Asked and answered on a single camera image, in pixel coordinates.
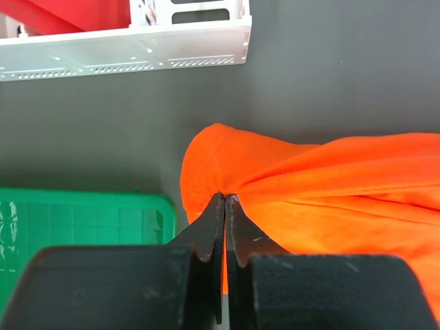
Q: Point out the orange t shirt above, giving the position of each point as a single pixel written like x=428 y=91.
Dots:
x=355 y=195

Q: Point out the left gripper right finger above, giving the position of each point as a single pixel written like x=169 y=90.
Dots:
x=243 y=239

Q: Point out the red folder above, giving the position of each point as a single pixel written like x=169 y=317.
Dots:
x=62 y=17

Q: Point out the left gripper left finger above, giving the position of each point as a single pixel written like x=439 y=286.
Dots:
x=205 y=237

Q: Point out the green plastic tray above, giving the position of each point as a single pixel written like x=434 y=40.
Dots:
x=33 y=219

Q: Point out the white file organizer basket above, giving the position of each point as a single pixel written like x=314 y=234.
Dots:
x=161 y=35

